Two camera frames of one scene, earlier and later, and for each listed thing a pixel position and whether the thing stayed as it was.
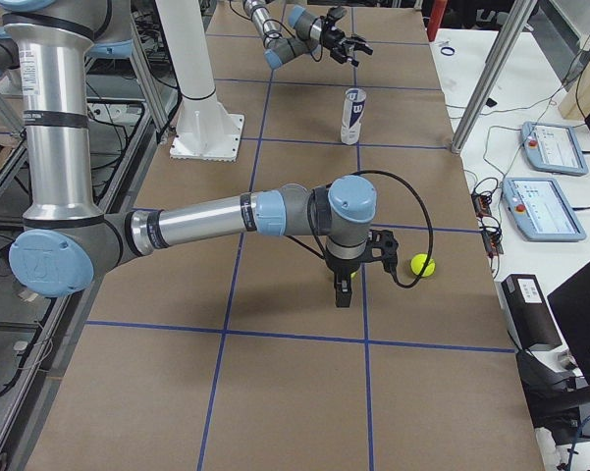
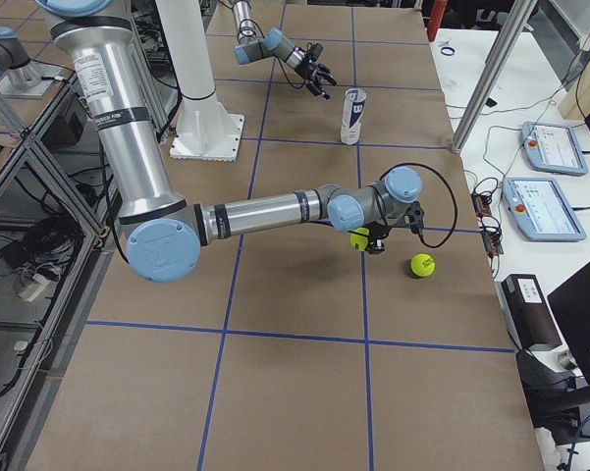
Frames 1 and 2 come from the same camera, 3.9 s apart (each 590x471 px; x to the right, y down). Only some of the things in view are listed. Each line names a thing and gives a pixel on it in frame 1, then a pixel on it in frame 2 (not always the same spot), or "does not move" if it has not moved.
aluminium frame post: x=493 y=74 does not move
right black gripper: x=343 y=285 → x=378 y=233
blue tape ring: x=450 y=48 does not move
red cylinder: x=435 y=18 does not move
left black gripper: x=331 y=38 → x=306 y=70
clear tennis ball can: x=353 y=103 does not move
